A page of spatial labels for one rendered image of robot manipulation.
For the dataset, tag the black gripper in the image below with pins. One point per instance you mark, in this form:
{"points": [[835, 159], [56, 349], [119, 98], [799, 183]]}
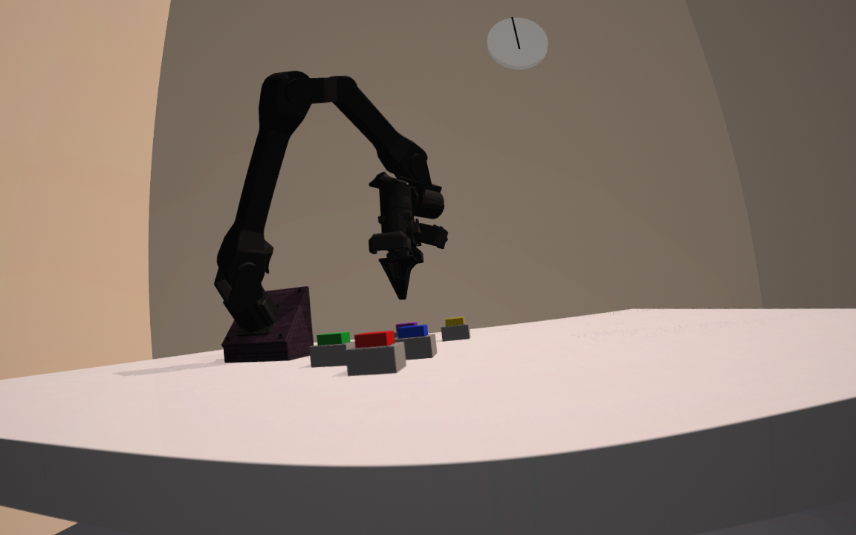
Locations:
{"points": [[402, 254]]}

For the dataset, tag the red button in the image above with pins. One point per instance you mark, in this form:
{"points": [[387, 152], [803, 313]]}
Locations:
{"points": [[375, 354]]}

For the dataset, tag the purple button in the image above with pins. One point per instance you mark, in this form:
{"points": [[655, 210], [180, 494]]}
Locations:
{"points": [[401, 325]]}

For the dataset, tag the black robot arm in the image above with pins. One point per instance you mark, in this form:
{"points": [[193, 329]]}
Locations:
{"points": [[285, 99]]}

